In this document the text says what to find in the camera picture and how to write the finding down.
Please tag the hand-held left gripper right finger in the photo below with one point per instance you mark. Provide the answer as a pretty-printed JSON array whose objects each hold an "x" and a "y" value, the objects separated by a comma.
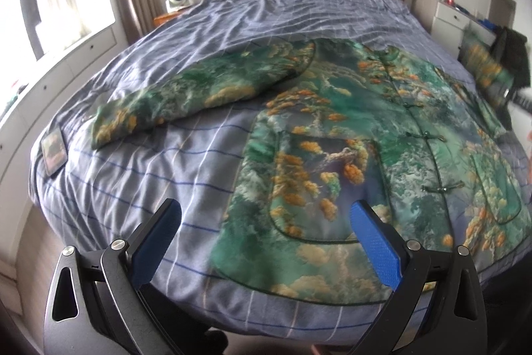
[{"x": 376, "y": 245}]

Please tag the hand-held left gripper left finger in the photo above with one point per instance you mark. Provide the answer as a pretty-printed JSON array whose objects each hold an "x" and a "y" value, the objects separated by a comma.
[{"x": 156, "y": 238}]

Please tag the wooden nightstand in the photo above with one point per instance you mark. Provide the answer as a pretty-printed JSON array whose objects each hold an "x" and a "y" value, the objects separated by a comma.
[{"x": 166, "y": 19}]

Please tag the white window cabinet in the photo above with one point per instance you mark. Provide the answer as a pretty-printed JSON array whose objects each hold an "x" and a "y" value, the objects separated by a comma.
[{"x": 50, "y": 89}]

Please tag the blue striped duvet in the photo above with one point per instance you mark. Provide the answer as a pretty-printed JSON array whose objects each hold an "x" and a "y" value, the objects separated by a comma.
[{"x": 187, "y": 155}]

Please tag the green floral jacket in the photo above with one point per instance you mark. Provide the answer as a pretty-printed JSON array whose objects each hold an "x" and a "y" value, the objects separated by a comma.
[{"x": 332, "y": 138}]

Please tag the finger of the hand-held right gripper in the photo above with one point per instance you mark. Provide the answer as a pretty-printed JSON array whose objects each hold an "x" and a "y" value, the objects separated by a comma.
[{"x": 519, "y": 99}]

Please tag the black garment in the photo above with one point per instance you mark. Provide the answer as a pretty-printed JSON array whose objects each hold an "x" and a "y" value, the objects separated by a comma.
[{"x": 513, "y": 55}]

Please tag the smartphone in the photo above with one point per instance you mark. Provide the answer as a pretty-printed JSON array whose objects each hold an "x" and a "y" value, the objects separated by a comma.
[{"x": 54, "y": 152}]

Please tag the white dresser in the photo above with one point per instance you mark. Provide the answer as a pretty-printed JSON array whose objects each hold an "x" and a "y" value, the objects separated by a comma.
[{"x": 451, "y": 24}]

